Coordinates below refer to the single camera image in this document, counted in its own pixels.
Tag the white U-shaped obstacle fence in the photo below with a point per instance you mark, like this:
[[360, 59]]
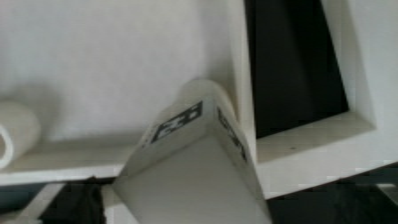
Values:
[[347, 144]]

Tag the white leg with tag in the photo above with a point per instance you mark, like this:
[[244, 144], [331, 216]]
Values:
[[189, 182]]

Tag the white square tabletop part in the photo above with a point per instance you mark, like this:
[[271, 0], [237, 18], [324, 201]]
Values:
[[99, 56]]

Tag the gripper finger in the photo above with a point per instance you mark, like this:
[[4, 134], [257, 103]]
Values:
[[67, 204]]

